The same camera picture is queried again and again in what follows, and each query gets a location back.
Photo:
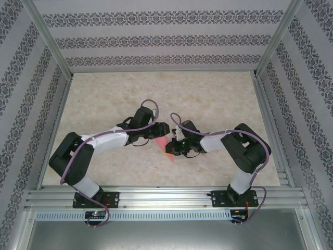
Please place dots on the aluminium mounting rail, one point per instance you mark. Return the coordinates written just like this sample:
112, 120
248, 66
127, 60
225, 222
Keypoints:
166, 199

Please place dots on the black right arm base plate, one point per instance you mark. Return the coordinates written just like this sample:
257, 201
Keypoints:
218, 199

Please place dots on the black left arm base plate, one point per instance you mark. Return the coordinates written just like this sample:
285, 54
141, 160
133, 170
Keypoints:
114, 199

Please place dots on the small dark circuit board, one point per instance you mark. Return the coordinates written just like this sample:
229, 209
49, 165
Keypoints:
238, 215

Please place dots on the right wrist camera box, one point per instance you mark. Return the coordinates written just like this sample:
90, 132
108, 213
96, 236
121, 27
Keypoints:
177, 133

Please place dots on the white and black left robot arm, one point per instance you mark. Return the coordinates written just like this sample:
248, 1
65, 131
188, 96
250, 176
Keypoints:
72, 161

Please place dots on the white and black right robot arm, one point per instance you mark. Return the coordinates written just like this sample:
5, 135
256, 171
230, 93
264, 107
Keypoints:
242, 153

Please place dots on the pink paper sheet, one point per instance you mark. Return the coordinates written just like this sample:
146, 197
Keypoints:
161, 142

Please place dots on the aluminium frame post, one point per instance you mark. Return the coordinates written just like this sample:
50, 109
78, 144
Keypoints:
49, 39
278, 36

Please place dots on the circuit board with green light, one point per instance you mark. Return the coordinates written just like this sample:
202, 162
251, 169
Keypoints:
95, 214

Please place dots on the grey sheet metal tray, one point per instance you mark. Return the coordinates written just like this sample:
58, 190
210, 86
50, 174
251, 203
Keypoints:
166, 234

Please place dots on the aluminium side rail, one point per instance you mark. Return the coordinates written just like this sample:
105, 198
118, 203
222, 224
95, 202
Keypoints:
55, 130
263, 104

